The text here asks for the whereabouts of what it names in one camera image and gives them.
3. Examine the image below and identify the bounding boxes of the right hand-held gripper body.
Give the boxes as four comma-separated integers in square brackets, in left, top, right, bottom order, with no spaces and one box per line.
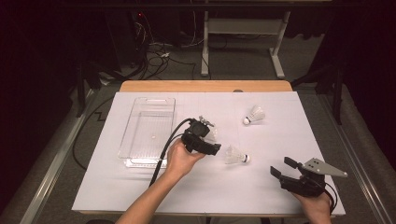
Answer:
[277,157,348,199]

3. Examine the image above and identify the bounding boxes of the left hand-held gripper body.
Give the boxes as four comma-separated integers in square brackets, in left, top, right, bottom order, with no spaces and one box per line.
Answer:
[180,115,219,156]

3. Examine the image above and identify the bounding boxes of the white feather shuttlecock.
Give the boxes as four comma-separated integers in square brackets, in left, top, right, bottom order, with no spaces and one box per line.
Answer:
[223,145,251,165]
[242,105,266,126]
[205,126,219,144]

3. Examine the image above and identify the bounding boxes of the clear plastic tray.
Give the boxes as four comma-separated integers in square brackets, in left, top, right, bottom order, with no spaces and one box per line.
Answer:
[117,96,177,170]

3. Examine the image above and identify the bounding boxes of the person's left hand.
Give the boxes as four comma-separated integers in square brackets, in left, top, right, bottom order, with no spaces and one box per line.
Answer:
[165,137,207,182]

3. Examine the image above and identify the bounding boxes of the person's right hand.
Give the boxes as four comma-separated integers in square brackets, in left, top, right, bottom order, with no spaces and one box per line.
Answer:
[290,189,332,224]

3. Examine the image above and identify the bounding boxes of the white table cover board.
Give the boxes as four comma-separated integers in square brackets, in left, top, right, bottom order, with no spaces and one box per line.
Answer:
[71,91,347,217]

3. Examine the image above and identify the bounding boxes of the black stand leg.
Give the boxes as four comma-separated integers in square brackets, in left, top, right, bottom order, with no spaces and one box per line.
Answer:
[290,60,346,126]
[76,60,125,119]

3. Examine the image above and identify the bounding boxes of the dark equipment box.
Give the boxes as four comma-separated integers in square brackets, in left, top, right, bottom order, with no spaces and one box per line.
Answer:
[105,8,149,72]

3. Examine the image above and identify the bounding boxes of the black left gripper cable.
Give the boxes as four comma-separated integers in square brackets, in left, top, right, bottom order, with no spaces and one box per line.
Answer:
[148,117,194,189]

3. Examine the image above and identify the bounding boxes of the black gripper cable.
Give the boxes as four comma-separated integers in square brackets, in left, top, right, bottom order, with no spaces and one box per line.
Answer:
[322,181,339,217]
[148,117,194,189]

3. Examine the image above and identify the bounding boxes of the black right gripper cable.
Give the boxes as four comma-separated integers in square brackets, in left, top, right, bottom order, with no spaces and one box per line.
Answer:
[322,181,339,217]

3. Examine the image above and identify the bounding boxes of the aluminium floor rail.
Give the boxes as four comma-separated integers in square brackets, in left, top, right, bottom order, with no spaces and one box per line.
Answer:
[18,88,98,224]
[317,92,396,224]

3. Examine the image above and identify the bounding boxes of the tangle of floor cables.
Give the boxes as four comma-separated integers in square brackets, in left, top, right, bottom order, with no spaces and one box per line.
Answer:
[134,12,204,80]

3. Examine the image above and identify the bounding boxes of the black floor cable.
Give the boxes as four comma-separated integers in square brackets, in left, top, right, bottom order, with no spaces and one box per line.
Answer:
[72,96,116,171]

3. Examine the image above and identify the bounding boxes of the white metal stand frame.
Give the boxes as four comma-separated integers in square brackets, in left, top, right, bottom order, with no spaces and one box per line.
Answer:
[200,10,292,80]

